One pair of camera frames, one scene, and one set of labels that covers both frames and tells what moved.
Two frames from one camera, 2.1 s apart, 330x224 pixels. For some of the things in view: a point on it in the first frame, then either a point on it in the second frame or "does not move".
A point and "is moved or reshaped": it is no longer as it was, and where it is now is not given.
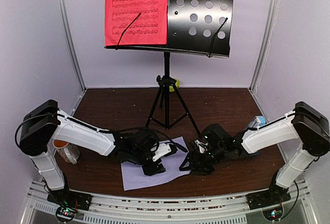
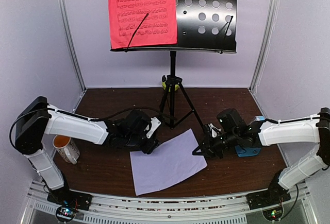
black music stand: [199, 20] is moved or reshaped
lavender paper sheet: [134, 177] is moved or reshaped
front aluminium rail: [229, 209] does not move
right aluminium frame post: [264, 49] does not move
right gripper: [199, 164] to [209, 150]
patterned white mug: [68, 152] does not move
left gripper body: [148, 170] to [147, 148]
